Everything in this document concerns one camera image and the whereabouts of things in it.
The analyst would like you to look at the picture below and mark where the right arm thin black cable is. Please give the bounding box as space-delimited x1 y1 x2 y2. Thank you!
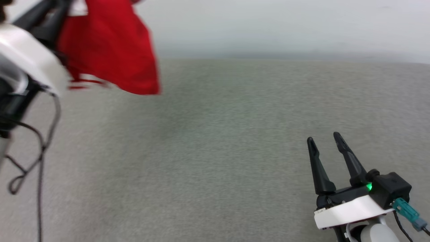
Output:
392 211 430 242

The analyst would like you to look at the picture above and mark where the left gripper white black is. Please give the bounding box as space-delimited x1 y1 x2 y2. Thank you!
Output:
0 0 73 98

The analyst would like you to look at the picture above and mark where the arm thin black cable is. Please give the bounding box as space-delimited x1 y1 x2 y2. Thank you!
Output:
392 211 430 242
5 95 63 242

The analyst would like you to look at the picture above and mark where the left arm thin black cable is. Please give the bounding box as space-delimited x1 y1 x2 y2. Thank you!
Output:
5 95 63 242

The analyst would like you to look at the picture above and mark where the grey fabric sofa seat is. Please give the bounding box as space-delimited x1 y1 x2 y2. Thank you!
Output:
0 58 430 242

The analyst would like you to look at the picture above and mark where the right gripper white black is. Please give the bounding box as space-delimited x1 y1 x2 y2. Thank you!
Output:
307 132 395 231

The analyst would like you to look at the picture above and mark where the red and white jersey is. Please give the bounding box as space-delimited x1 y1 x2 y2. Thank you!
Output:
56 0 161 95

